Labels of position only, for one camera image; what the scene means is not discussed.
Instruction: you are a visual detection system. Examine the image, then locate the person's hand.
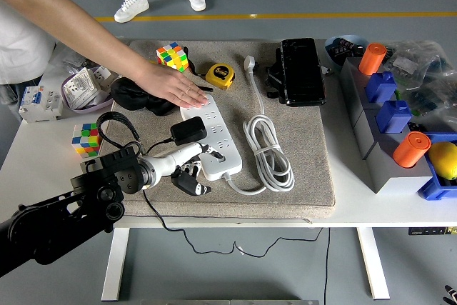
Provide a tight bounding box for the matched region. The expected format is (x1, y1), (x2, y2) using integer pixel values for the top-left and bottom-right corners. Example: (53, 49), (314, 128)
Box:
(135, 63), (210, 109)

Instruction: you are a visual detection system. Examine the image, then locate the black and white robot right hand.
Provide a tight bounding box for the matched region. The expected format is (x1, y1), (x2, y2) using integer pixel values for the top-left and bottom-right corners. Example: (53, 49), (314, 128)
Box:
(442, 285), (457, 305)

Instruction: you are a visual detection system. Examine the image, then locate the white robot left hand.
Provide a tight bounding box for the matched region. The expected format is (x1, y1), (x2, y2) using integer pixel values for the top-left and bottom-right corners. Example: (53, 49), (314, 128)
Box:
(149, 141), (226, 198)

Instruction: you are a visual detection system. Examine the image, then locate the black plug adapter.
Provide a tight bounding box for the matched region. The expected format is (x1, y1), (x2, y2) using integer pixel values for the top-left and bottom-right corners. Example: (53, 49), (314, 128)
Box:
(170, 116), (208, 146)

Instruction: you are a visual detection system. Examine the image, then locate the thin black plug cord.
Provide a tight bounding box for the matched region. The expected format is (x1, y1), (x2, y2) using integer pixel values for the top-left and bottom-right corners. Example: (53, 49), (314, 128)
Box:
(141, 136), (322, 258)

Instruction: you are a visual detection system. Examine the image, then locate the white power strip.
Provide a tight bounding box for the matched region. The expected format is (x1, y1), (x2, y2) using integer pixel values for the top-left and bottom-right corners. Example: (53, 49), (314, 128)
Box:
(179, 94), (243, 181)

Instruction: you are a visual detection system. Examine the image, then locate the large colourful puzzle cube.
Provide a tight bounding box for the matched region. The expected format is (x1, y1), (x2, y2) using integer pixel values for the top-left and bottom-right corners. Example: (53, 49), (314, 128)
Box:
(156, 41), (190, 72)

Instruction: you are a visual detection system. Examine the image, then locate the black cloth bundle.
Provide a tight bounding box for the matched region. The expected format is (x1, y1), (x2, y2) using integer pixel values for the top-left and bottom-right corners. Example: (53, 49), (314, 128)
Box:
(110, 76), (178, 116)

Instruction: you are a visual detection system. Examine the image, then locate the yellow tape measure with print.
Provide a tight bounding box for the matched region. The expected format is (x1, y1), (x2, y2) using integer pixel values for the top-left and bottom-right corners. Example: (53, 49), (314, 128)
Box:
(205, 62), (236, 91)

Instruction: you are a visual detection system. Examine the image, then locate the table control panel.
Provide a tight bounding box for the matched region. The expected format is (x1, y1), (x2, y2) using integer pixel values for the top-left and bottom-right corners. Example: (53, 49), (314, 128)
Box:
(408, 226), (457, 236)

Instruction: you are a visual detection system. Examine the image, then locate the grey-brown mat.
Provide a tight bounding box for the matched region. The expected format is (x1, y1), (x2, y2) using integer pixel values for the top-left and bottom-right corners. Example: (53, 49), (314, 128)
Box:
(96, 39), (337, 220)

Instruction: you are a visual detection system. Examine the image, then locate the purple tray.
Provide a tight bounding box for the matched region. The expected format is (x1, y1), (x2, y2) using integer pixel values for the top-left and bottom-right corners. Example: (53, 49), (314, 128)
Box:
(61, 76), (115, 115)

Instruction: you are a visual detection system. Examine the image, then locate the white table leg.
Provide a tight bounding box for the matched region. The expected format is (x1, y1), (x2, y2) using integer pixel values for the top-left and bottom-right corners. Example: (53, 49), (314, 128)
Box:
(101, 226), (130, 301)
(356, 226), (391, 301)

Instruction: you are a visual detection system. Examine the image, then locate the small colourful puzzle cube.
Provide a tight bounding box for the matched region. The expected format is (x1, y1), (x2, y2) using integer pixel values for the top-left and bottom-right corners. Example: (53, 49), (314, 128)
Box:
(71, 122), (103, 159)

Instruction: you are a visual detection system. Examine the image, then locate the clear bag of metal parts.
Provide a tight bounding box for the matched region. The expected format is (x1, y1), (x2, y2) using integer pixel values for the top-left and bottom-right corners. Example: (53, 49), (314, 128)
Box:
(53, 44), (92, 77)

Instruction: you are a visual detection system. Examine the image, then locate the blue bin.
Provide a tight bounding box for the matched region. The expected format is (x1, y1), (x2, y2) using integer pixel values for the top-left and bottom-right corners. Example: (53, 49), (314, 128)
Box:
(417, 131), (457, 201)

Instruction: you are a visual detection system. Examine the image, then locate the glossy black case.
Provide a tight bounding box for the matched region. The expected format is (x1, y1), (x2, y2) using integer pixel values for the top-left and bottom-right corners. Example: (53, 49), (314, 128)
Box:
(279, 36), (328, 108)

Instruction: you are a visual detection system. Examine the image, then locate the white circuit breaker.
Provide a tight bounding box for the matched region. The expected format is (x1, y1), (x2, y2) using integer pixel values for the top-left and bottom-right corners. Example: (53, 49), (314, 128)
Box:
(18, 84), (64, 124)

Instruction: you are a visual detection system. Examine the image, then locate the yellow lemon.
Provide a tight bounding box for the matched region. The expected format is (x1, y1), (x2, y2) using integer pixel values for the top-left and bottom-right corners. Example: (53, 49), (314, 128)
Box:
(428, 141), (457, 181)

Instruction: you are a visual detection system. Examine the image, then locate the grey block holder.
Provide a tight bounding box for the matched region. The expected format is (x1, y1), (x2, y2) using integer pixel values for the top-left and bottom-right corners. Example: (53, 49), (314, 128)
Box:
(338, 56), (435, 195)

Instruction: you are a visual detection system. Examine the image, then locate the orange cylinder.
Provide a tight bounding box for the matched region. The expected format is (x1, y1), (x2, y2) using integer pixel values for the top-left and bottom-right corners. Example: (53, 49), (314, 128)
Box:
(393, 131), (433, 169)
(358, 43), (388, 76)

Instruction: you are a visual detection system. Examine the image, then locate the black parts packet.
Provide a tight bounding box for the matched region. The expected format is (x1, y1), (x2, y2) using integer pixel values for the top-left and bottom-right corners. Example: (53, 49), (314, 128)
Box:
(330, 38), (366, 66)

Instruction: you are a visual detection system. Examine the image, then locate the blue block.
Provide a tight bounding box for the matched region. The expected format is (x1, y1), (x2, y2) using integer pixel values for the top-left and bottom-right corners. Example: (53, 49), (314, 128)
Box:
(364, 71), (398, 104)
(376, 100), (413, 134)

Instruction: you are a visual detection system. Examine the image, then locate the light blue bowl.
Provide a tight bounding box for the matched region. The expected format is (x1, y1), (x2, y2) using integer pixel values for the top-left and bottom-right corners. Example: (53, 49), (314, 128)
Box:
(324, 34), (370, 70)

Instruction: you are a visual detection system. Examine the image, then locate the clear bag of dark parts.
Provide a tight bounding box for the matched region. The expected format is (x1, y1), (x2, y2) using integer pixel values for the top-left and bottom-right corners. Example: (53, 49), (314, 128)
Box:
(403, 69), (457, 129)

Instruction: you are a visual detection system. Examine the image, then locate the clear bag with white label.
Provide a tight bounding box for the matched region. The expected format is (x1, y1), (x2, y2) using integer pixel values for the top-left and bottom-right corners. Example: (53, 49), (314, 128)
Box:
(384, 40), (447, 79)

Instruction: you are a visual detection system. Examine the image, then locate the black lanyard strap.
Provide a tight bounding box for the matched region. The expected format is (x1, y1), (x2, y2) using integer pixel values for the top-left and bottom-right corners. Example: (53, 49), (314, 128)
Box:
(185, 46), (215, 92)

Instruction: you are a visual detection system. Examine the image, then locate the small white wall socket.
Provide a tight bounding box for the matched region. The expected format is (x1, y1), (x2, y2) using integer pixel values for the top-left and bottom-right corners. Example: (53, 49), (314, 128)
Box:
(93, 65), (121, 90)

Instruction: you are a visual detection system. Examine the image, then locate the white power strip cord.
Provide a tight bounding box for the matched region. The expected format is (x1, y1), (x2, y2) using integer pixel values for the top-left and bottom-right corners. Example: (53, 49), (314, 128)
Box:
(223, 54), (296, 196)

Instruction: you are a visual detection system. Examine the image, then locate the hanging black cable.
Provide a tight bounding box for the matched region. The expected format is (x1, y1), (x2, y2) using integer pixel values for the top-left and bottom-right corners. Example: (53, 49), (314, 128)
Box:
(323, 226), (331, 305)

